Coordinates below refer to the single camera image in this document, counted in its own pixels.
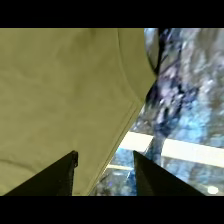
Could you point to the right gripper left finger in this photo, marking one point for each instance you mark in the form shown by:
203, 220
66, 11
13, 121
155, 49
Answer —
55, 180

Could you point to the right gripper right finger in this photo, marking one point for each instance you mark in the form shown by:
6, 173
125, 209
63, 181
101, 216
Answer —
153, 180

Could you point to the olive green garment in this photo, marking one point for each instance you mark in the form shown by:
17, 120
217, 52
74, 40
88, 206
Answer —
60, 93

